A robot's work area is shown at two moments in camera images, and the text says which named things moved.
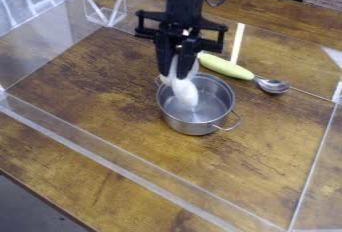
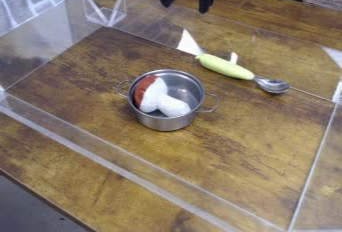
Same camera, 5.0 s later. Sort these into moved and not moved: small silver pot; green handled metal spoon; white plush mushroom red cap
Moved: white plush mushroom red cap; small silver pot
Not moved: green handled metal spoon
